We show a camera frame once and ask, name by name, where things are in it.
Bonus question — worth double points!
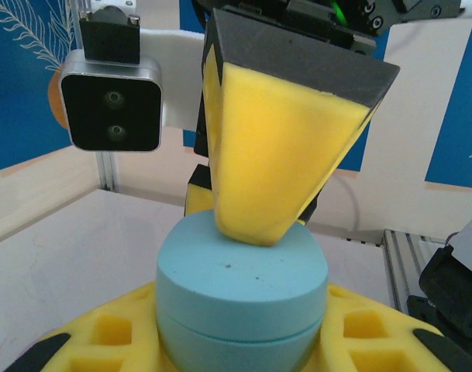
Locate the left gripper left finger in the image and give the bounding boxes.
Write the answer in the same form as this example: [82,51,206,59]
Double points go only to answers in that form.
[1,279,174,372]

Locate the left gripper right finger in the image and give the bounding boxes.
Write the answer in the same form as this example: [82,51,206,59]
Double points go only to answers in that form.
[305,282,467,372]

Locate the blue earbud charging case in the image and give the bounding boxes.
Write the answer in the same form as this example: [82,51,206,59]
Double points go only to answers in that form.
[155,208,330,372]

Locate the blue poster feather orange circle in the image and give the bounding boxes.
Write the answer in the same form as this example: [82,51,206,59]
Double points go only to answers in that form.
[0,0,84,172]

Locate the aluminium side rail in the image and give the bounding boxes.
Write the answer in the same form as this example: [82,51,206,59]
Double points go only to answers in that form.
[381,228,429,313]

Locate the aluminium corner post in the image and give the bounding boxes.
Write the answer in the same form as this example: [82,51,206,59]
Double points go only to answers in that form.
[97,150,120,192]

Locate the thin white cable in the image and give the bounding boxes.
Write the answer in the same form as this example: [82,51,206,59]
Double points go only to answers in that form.
[350,184,363,230]

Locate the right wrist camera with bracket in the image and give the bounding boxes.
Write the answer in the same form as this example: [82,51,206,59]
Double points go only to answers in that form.
[59,0,205,154]

